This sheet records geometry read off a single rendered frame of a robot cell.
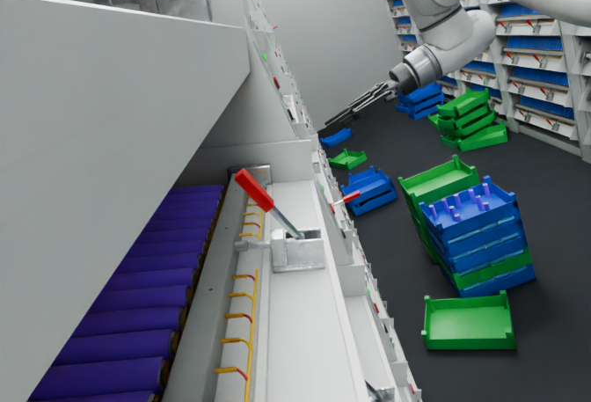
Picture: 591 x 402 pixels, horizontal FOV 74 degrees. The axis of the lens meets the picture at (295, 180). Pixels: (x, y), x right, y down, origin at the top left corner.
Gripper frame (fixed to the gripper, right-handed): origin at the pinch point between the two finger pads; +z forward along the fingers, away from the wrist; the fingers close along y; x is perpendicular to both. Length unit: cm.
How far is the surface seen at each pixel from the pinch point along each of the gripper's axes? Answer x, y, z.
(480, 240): -77, 31, -21
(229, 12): 30, -52, 4
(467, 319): -100, 23, -1
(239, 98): 23, -52, 8
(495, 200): -74, 43, -36
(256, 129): 19, -52, 9
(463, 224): -68, 31, -19
